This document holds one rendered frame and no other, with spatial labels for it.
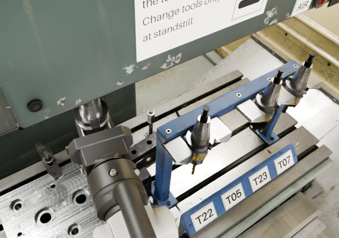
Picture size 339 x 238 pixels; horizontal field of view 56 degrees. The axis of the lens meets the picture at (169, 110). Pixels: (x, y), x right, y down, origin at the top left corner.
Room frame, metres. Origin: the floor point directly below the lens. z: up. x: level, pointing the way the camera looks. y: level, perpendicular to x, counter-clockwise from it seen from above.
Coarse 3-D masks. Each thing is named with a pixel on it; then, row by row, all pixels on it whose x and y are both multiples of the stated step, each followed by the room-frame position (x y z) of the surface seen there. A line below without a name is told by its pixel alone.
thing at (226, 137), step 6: (210, 120) 0.48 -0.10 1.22; (216, 120) 0.48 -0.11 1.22; (210, 126) 0.46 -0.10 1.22; (216, 126) 0.47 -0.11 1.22; (222, 126) 0.47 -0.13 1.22; (216, 132) 0.45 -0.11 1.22; (222, 132) 0.45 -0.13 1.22; (228, 132) 0.45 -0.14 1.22; (216, 138) 0.43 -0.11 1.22; (222, 138) 0.43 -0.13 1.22; (228, 138) 0.43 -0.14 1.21
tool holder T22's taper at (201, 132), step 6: (198, 120) 0.42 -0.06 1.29; (198, 126) 0.41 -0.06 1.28; (204, 126) 0.41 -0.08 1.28; (192, 132) 0.42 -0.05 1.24; (198, 132) 0.41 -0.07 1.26; (204, 132) 0.41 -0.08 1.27; (192, 138) 0.41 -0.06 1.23; (198, 138) 0.41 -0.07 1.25; (204, 138) 0.41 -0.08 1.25; (198, 144) 0.40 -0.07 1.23; (204, 144) 0.40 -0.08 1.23
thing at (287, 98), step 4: (284, 88) 0.61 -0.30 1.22; (280, 92) 0.60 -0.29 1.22; (284, 92) 0.60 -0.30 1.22; (288, 92) 0.60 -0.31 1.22; (280, 96) 0.58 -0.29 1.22; (284, 96) 0.58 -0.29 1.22; (288, 96) 0.58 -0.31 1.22; (292, 96) 0.59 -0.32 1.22; (284, 100) 0.57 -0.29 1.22; (288, 100) 0.57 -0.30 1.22; (292, 100) 0.57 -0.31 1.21; (284, 104) 0.56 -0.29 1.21; (288, 104) 0.56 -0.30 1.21
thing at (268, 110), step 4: (256, 96) 0.57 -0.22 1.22; (256, 100) 0.55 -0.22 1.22; (280, 100) 0.56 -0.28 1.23; (256, 104) 0.55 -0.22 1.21; (260, 104) 0.54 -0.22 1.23; (276, 104) 0.54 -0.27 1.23; (280, 104) 0.54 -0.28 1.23; (260, 108) 0.53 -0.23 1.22; (264, 108) 0.53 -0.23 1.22; (268, 108) 0.53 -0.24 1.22; (272, 108) 0.53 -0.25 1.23; (276, 108) 0.54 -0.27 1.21; (268, 112) 0.53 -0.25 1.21
